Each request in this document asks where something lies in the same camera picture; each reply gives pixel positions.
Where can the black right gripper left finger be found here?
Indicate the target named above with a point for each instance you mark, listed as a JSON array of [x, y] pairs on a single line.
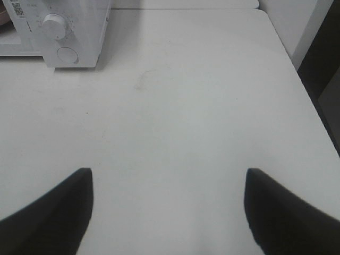
[[53, 224]]

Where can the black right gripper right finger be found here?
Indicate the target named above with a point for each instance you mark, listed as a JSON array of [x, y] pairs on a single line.
[[283, 223]]

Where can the pink round plate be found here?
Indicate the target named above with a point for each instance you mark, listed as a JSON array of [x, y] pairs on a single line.
[[4, 17]]

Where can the white microwave oven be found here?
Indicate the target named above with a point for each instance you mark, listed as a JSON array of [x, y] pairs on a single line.
[[87, 23]]

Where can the lower white microwave knob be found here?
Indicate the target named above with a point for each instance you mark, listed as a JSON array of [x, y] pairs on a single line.
[[54, 26]]

